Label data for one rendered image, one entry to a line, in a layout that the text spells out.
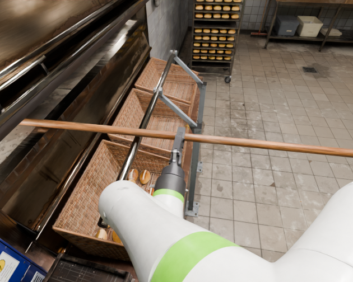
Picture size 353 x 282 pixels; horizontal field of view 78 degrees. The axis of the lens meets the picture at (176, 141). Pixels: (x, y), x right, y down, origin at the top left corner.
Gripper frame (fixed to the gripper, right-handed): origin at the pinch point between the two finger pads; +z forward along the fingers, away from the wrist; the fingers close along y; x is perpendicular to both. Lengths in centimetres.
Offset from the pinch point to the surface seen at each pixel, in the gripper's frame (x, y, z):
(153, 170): -21, 58, 27
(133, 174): -32, 55, 20
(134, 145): -16.6, 1.8, -4.8
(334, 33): 247, 89, 438
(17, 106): -39, -24, -20
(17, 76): -43, -27, -12
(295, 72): 156, 118, 317
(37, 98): -38.5, -22.2, -13.9
